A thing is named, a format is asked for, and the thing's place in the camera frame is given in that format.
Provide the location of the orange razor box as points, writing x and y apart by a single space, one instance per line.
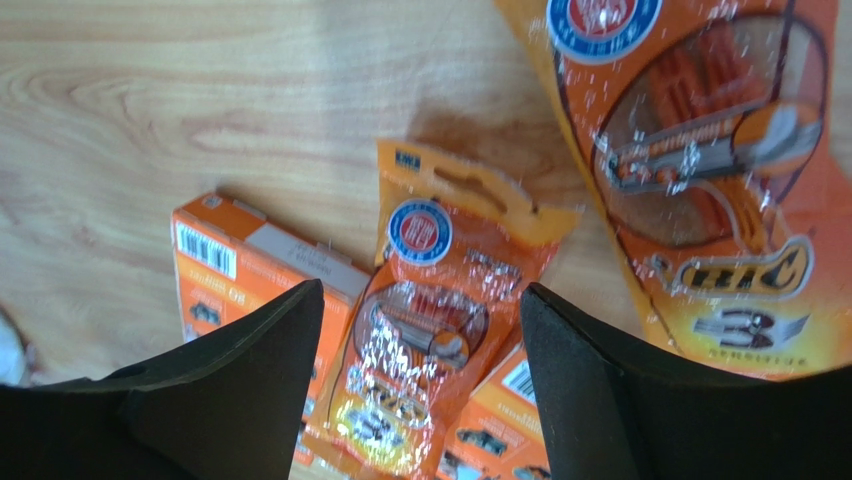
230 259
498 434

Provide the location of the orange BIC razor bag far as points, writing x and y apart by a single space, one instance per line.
702 131

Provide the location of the orange razor box left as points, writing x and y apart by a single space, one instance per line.
230 259

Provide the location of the orange BIC razor bag middle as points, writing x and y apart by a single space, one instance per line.
458 243

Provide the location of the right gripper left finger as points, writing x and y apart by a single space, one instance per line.
227 405

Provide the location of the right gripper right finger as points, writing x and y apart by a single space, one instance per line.
613 406

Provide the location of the orange razor box right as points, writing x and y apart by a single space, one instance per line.
498 434

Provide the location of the orange bic razor bag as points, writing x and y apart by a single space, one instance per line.
702 131
458 243

